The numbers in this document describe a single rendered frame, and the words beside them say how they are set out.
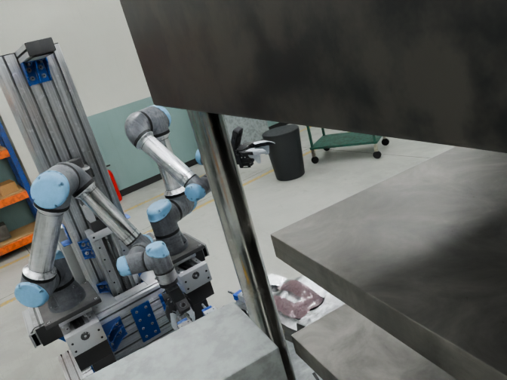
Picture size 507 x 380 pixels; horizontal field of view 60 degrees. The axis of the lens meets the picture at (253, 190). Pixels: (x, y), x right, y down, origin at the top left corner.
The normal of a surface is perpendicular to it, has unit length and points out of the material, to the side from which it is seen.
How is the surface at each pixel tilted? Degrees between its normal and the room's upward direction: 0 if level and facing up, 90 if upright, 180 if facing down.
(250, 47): 90
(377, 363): 0
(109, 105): 90
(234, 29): 90
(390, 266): 0
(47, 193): 84
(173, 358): 0
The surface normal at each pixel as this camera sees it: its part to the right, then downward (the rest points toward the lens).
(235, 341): -0.25, -0.91
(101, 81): 0.59, 0.14
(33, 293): -0.04, 0.46
